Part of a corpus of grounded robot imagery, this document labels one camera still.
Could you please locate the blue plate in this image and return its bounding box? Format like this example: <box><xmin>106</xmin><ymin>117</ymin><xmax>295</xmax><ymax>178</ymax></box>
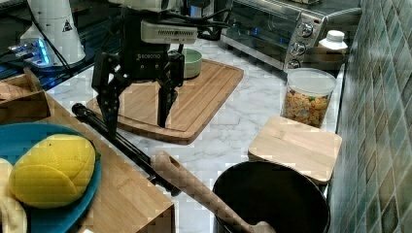
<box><xmin>0</xmin><ymin>122</ymin><xmax>101</xmax><ymax>233</ymax></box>

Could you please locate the white capped bottle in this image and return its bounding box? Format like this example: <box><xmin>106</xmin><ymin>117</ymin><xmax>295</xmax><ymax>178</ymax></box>
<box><xmin>318</xmin><ymin>30</ymin><xmax>348</xmax><ymax>54</ymax></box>

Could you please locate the wooden rack piece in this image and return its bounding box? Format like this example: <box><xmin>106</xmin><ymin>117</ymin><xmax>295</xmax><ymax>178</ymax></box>
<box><xmin>0</xmin><ymin>68</ymin><xmax>43</xmax><ymax>101</ymax></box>

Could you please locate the black pot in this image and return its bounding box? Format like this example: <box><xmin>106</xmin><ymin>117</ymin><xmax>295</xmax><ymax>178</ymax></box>
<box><xmin>213</xmin><ymin>161</ymin><xmax>330</xmax><ymax>233</ymax></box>

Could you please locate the wooden spoon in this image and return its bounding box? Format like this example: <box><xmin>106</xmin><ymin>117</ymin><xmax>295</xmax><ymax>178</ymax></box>
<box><xmin>151</xmin><ymin>150</ymin><xmax>276</xmax><ymax>233</ymax></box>

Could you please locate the clear cereal container white lid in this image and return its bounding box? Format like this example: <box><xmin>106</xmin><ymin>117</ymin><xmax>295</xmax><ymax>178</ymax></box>
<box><xmin>281</xmin><ymin>68</ymin><xmax>337</xmax><ymax>128</ymax></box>

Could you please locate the wooden drawer box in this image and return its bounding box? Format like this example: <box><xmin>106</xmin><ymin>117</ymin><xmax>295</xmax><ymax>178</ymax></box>
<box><xmin>0</xmin><ymin>73</ymin><xmax>177</xmax><ymax>233</ymax></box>

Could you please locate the small light wooden board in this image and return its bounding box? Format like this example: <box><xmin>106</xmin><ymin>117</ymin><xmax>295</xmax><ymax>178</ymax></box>
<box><xmin>248</xmin><ymin>116</ymin><xmax>342</xmax><ymax>185</ymax></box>

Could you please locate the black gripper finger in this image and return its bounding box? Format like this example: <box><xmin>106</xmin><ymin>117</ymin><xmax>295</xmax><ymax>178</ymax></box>
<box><xmin>91</xmin><ymin>52</ymin><xmax>130</xmax><ymax>139</ymax></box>
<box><xmin>156</xmin><ymin>50</ymin><xmax>185</xmax><ymax>127</ymax></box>

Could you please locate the green ceramic bowl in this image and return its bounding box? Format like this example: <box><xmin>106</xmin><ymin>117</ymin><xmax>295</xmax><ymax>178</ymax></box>
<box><xmin>183</xmin><ymin>49</ymin><xmax>202</xmax><ymax>79</ymax></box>

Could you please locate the pale banana toy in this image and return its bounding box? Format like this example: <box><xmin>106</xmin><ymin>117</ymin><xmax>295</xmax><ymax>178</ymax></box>
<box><xmin>0</xmin><ymin>159</ymin><xmax>27</xmax><ymax>233</ymax></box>

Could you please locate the large bamboo cutting board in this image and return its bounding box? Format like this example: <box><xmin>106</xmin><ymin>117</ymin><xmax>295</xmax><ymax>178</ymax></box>
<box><xmin>86</xmin><ymin>58</ymin><xmax>245</xmax><ymax>146</ymax></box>

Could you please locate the yellow plush lemon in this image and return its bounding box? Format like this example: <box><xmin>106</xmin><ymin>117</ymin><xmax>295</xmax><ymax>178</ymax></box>
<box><xmin>8</xmin><ymin>134</ymin><xmax>96</xmax><ymax>209</ymax></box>

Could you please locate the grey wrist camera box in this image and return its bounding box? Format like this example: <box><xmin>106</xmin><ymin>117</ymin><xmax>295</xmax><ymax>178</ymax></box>
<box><xmin>141</xmin><ymin>20</ymin><xmax>197</xmax><ymax>44</ymax></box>

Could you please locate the silver toaster oven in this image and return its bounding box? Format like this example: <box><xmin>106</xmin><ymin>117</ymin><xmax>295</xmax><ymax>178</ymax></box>
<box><xmin>221</xmin><ymin>0</ymin><xmax>361</xmax><ymax>71</ymax></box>

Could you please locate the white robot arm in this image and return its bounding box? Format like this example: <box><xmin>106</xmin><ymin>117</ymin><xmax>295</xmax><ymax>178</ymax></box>
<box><xmin>91</xmin><ymin>0</ymin><xmax>185</xmax><ymax>139</ymax></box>

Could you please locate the black camera cable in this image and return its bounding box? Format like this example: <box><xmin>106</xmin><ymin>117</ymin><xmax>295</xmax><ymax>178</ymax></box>
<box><xmin>161</xmin><ymin>8</ymin><xmax>232</xmax><ymax>42</ymax></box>

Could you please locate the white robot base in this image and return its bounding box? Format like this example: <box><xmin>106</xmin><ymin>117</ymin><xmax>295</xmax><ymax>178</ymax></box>
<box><xmin>9</xmin><ymin>0</ymin><xmax>86</xmax><ymax>69</ymax></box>

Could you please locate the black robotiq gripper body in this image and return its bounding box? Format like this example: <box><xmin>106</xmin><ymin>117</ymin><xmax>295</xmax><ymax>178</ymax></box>
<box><xmin>120</xmin><ymin>8</ymin><xmax>170</xmax><ymax>82</ymax></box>

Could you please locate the black silver toaster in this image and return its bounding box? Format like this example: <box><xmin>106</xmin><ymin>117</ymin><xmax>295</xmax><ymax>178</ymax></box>
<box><xmin>189</xmin><ymin>6</ymin><xmax>206</xmax><ymax>18</ymax></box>

